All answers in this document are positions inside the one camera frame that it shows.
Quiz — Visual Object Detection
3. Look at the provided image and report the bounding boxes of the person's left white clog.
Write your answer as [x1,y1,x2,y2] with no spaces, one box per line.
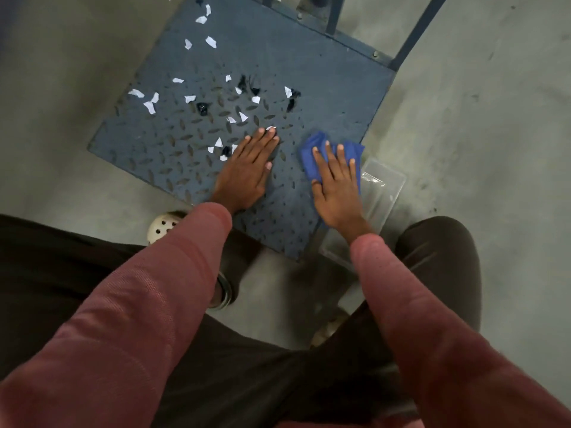
[146,210,188,246]

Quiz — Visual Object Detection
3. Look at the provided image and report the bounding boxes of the clear plastic container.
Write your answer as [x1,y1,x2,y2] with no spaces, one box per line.
[319,156,407,272]

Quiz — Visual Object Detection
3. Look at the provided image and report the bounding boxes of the person's right forearm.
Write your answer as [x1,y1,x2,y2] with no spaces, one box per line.
[343,220,571,428]

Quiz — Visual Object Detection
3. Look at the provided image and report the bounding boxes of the person's left hand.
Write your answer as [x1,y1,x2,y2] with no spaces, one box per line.
[209,127,281,215]

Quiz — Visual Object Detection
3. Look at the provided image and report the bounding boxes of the scattered white paper scraps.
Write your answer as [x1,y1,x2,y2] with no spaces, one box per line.
[128,3,293,162]

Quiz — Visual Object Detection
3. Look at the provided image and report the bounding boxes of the person's dark brown trousers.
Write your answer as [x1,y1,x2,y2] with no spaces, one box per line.
[0,213,482,428]

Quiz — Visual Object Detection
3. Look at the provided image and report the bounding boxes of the person's right white clog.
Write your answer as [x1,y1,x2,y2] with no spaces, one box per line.
[310,314,351,348]

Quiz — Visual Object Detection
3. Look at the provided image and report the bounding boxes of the person's white clog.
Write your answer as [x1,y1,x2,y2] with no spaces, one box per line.
[146,210,188,246]
[310,314,351,348]

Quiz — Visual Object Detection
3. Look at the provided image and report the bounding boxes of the person's left forearm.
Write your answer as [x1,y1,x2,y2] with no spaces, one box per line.
[0,201,234,428]

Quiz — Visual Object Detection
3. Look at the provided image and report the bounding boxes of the blue cleaning cloth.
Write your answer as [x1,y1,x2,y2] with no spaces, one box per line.
[299,131,366,192]

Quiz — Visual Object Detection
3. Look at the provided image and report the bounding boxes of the person's right hand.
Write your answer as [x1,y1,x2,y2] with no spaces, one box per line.
[310,141,374,239]

